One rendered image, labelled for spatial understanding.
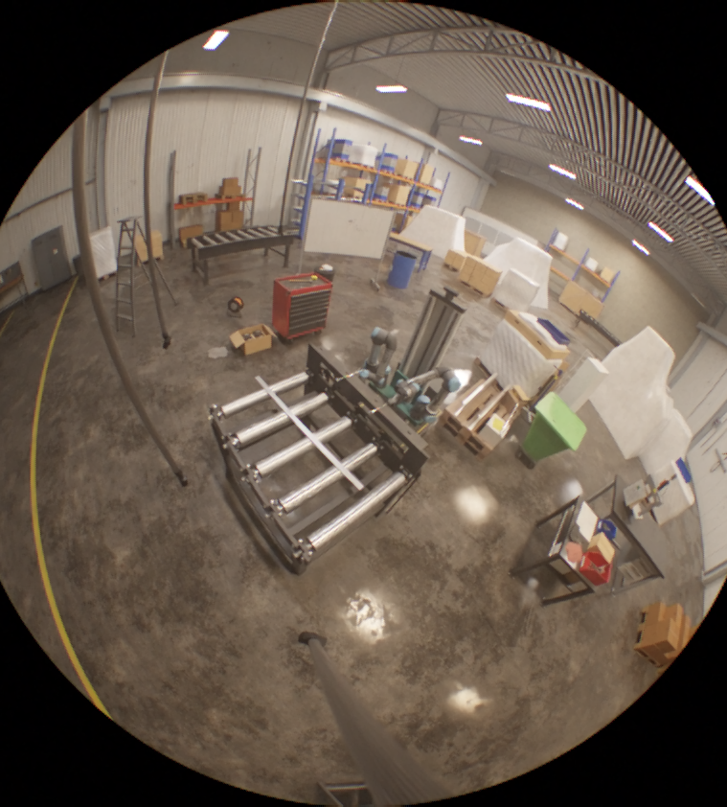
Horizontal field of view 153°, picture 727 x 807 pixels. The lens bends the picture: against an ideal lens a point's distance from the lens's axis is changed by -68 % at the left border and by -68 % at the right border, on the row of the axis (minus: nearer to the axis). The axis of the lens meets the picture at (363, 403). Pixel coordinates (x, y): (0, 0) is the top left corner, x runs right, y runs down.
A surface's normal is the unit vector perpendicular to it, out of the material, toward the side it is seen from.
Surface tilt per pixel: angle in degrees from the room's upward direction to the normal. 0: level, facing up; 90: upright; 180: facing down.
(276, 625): 0
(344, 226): 90
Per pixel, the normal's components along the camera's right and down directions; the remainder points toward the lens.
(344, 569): 0.22, -0.66
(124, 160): 0.65, 0.65
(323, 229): 0.29, 0.74
